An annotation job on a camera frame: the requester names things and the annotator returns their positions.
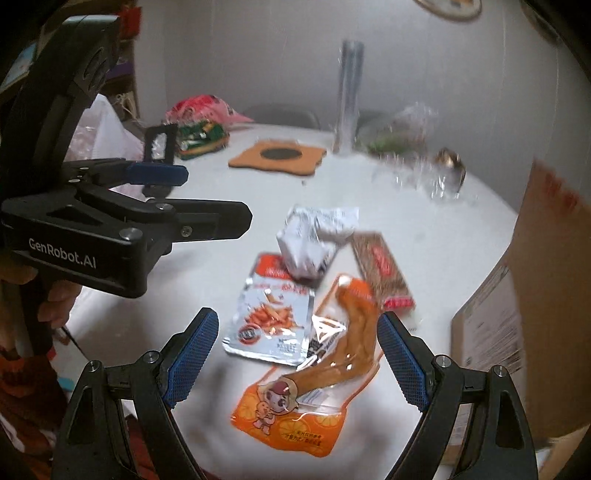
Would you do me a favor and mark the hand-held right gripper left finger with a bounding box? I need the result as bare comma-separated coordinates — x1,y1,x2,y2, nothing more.
50,307,220,480

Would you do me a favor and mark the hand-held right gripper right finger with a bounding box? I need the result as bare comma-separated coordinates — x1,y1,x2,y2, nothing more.
376,311,541,480

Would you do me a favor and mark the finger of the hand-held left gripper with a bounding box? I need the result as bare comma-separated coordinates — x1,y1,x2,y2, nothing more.
62,158,189,186
117,198,254,257

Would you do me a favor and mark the silver orange snack packet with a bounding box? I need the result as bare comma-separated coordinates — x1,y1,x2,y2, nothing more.
222,252,316,366

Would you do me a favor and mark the brown red snack bar packet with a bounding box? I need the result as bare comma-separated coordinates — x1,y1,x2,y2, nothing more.
351,233,416,315

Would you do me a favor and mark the white snack packet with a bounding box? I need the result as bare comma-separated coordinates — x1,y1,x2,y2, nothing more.
276,205,360,280

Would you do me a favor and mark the orange clear snack packet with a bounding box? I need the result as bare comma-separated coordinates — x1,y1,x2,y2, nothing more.
229,273,385,459

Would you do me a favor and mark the cardboard box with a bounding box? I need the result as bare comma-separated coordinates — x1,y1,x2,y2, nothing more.
450,158,591,480

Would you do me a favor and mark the person's left hand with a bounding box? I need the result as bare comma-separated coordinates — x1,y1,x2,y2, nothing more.
46,281,83,344

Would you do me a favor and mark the black phone stand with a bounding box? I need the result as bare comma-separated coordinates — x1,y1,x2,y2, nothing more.
141,123,179,197

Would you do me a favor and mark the green snack packet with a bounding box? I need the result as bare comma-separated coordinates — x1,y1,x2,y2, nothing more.
177,121,230,160

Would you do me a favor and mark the white plastic bag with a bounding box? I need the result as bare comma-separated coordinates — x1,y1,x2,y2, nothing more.
68,95,149,204

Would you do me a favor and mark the orange wooden coaster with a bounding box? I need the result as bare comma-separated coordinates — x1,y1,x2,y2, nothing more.
228,139,328,176

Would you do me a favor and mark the pink plastic bag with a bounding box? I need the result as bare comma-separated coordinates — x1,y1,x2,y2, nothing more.
166,93,255,128

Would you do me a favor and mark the cluttered shelf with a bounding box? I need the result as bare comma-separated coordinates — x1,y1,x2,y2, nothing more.
102,0,142,124

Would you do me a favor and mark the person's dark red clothing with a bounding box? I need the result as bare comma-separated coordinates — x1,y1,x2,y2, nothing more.
0,344,70,480

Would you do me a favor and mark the clear plastic film roll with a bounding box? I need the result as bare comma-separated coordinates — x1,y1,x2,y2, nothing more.
335,41,366,154

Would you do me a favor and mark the crumpled clear plastic wrap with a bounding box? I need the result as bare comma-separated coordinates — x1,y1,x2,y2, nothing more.
372,151,468,202

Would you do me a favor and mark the clear bag with greens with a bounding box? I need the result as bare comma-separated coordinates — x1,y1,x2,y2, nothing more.
358,103,440,156

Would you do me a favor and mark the medium round wall picture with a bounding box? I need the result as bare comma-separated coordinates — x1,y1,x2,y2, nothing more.
413,0,484,20

